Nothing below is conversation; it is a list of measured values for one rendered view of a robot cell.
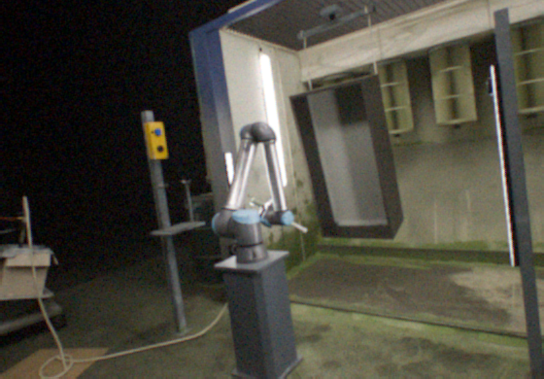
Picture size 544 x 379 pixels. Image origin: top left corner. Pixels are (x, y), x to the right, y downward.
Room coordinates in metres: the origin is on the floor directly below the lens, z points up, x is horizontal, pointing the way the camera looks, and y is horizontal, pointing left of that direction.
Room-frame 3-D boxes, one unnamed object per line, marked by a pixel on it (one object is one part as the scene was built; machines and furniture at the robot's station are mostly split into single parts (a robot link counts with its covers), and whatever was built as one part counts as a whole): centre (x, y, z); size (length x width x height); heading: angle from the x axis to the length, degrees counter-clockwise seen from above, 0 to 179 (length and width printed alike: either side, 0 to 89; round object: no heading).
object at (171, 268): (2.55, 0.83, 0.82); 0.06 x 0.06 x 1.64; 54
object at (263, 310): (1.95, 0.18, 0.32); 0.31 x 0.31 x 0.64; 54
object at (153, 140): (2.52, 0.79, 1.42); 0.12 x 0.06 x 0.26; 144
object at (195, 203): (3.66, 0.66, 0.44); 0.59 x 0.58 x 0.89; 35
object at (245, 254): (1.95, 0.18, 0.69); 0.19 x 0.19 x 0.10
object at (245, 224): (1.96, 0.18, 0.83); 0.17 x 0.15 x 0.18; 43
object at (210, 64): (2.92, 0.39, 1.14); 0.18 x 0.18 x 2.29; 54
